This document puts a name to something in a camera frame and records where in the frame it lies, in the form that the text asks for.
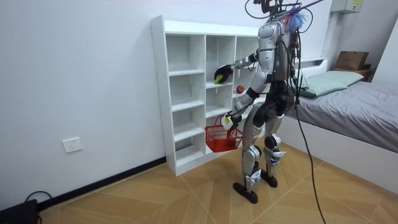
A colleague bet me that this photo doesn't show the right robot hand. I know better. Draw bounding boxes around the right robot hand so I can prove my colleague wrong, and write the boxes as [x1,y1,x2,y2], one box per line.
[213,64,234,85]

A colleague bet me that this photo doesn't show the grey wall electrical box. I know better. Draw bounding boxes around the grey wall electrical box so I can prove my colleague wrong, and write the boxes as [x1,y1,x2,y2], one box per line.
[330,0,365,14]

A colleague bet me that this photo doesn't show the brown cardboard box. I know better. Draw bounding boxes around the brown cardboard box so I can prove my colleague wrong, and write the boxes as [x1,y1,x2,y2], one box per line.
[334,50,370,72]

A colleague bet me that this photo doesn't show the white wall socket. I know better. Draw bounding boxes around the white wall socket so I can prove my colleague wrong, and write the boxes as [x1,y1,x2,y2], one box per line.
[62,136,83,154]

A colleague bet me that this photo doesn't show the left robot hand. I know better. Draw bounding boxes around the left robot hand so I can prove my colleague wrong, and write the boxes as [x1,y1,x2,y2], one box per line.
[221,113,243,132]

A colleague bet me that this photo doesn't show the robot body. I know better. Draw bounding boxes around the robot body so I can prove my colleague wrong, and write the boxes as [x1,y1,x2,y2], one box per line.
[253,0,302,126]

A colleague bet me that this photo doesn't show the thin black looped cable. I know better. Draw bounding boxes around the thin black looped cable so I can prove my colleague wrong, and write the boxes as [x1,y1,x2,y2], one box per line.
[24,190,53,203]

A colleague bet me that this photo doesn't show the cable bundle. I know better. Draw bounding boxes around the cable bundle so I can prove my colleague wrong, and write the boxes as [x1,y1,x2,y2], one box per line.
[244,0,326,34]

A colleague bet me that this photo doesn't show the white cubby shelf unit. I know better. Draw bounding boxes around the white cubby shelf unit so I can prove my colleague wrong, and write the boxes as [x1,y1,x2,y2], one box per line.
[150,14,272,177]

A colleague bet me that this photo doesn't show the red plastic shopping basket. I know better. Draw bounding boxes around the red plastic shopping basket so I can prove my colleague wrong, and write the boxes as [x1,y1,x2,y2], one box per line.
[204,114,244,154]

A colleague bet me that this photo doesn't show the dark green folded cloth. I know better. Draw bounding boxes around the dark green folded cloth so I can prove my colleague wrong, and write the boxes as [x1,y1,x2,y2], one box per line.
[297,88,318,100]

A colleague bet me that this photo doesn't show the long black floor cable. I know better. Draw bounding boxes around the long black floor cable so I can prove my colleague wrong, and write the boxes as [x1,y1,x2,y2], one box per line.
[292,29,328,224]

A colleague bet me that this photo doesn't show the white wall cable duct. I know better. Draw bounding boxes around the white wall cable duct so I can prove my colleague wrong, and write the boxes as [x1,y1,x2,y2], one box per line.
[320,11,340,59]

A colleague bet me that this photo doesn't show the grey bed with white frame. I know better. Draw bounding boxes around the grey bed with white frame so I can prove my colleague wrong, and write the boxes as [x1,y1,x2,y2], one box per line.
[278,57,398,195]

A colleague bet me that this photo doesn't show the light green pillow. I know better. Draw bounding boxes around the light green pillow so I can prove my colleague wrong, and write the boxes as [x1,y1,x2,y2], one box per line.
[305,70,365,98]

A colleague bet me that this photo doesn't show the robot legs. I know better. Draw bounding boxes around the robot legs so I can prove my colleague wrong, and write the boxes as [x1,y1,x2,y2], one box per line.
[233,102,287,205]

